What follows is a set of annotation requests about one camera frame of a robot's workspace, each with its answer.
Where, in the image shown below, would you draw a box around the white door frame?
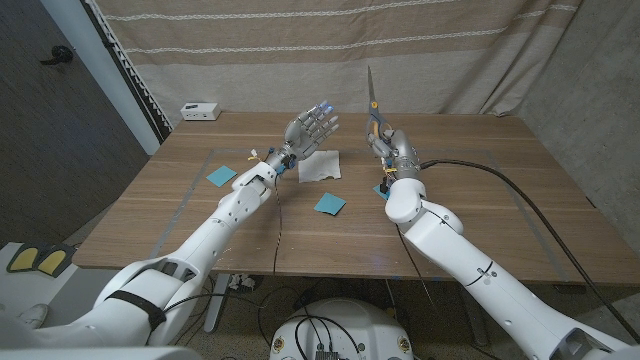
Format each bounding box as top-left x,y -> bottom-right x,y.
39,0 -> 162,156

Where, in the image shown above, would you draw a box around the metal table leg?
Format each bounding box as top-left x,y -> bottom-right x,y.
459,287 -> 490,347
203,273 -> 232,334

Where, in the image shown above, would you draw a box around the thin dark left wrist cable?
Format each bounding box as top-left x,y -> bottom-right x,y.
269,174 -> 285,277

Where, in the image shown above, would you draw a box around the thin dark right wrist cable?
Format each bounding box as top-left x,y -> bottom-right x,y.
394,223 -> 501,359

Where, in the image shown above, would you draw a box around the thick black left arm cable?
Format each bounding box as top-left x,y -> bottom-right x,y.
163,291 -> 264,315

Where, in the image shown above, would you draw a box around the white robot torso edge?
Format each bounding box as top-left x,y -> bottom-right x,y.
0,346 -> 204,360

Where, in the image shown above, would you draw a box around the white power strip box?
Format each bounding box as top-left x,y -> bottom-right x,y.
180,102 -> 222,122

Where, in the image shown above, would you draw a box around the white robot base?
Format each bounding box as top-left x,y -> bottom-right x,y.
269,297 -> 415,360

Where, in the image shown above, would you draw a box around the black strip with lace trim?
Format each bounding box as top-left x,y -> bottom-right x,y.
82,0 -> 175,146

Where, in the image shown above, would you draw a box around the yellow foot pedal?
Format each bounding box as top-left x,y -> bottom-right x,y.
37,244 -> 76,279
5,244 -> 44,274

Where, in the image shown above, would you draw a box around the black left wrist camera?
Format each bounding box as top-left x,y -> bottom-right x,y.
274,153 -> 297,176

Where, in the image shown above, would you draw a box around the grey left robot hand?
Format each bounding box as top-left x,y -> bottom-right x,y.
264,99 -> 340,174

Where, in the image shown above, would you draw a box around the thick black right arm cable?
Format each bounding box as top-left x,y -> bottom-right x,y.
419,158 -> 640,344

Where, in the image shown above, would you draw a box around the beige striped curtain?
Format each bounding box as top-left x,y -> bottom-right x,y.
94,0 -> 584,126

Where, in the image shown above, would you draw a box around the orange-handled scissors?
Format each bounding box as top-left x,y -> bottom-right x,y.
366,65 -> 395,151

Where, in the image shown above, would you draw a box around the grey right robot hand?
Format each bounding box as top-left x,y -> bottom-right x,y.
367,128 -> 422,183

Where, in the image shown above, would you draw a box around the white sneaker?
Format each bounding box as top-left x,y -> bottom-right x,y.
17,303 -> 49,329

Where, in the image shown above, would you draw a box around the crumpled white paper scrap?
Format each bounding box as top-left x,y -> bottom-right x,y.
228,273 -> 257,294

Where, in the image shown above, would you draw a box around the white floor panel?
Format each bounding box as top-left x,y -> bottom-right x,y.
0,242 -> 129,331

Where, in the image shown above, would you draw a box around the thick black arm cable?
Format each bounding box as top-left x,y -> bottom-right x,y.
419,158 -> 640,344
163,291 -> 264,315

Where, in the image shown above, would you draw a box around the white tissue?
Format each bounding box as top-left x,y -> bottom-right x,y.
297,149 -> 343,184

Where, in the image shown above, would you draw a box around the black cable on base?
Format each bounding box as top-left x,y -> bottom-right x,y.
294,314 -> 362,359

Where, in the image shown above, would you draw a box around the thin dark wrist cable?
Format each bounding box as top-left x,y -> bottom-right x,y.
269,174 -> 285,277
394,223 -> 501,359

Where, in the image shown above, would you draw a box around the black door handle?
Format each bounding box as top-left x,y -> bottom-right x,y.
39,45 -> 75,66

